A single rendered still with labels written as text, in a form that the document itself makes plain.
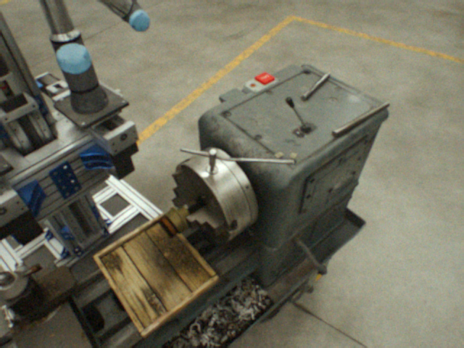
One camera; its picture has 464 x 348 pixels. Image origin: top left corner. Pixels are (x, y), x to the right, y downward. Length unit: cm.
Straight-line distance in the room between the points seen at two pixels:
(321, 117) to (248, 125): 26
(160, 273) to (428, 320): 164
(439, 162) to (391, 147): 38
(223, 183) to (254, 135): 21
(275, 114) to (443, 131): 254
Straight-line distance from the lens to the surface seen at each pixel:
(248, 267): 145
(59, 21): 152
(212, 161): 102
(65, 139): 158
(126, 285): 129
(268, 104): 130
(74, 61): 142
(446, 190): 308
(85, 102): 150
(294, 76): 147
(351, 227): 187
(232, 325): 150
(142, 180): 278
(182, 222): 112
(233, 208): 106
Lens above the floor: 201
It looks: 48 degrees down
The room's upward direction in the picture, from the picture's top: straight up
